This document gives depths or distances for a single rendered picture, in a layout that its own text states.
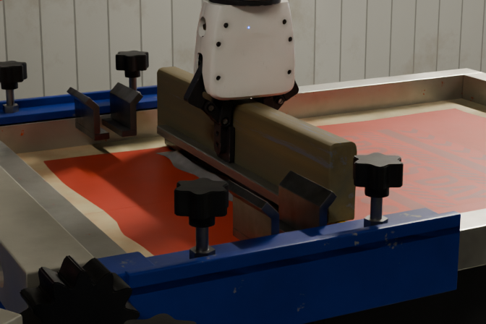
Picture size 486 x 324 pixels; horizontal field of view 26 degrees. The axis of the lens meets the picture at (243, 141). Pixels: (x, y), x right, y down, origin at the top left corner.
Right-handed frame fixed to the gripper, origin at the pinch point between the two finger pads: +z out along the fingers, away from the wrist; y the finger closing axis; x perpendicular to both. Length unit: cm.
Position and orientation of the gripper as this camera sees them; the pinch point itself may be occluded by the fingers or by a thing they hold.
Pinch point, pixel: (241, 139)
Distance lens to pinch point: 113.0
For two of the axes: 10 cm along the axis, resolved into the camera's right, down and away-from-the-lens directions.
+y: 8.9, -1.0, 4.4
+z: -0.2, 9.6, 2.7
